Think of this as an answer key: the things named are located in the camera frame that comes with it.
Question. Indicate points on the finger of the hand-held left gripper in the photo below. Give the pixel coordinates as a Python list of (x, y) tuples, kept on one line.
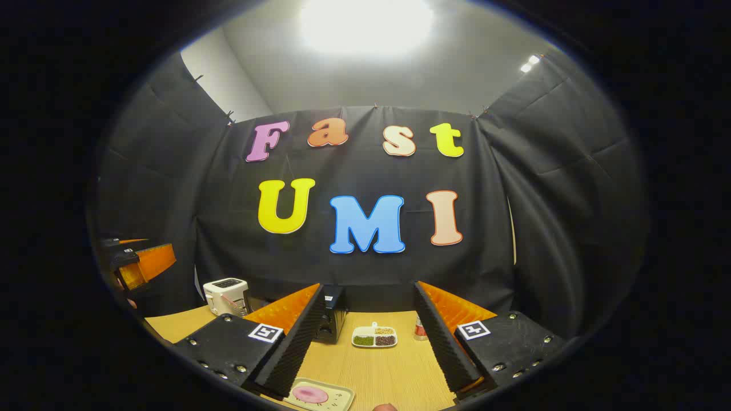
[(151, 264), (123, 241)]

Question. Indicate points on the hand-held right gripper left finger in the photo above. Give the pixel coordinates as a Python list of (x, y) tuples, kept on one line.
[(297, 337)]

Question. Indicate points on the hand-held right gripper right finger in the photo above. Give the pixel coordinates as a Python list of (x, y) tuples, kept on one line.
[(442, 342)]

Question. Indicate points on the black electric oven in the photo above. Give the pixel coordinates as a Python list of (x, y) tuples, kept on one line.
[(331, 319)]

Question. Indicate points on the pink round food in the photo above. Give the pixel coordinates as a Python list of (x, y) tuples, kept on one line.
[(310, 394)]

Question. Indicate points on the pale green food tray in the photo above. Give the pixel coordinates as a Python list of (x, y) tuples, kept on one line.
[(340, 397)]

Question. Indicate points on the clear bottle with red label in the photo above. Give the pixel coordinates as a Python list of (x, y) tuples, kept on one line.
[(420, 331)]

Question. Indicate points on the white divided dish with beans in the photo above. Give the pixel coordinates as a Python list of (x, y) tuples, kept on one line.
[(374, 337)]

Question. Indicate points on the white toaster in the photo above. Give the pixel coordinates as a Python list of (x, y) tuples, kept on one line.
[(220, 291)]

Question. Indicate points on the red white striped straw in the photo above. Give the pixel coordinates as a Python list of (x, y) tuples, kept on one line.
[(231, 301)]

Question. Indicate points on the black backdrop cloth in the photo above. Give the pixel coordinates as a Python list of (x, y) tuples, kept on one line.
[(485, 257)]

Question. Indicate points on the small ceiling light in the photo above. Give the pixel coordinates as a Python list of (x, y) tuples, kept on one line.
[(529, 62)]

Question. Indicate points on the large ceiling light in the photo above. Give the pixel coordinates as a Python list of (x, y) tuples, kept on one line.
[(365, 25)]

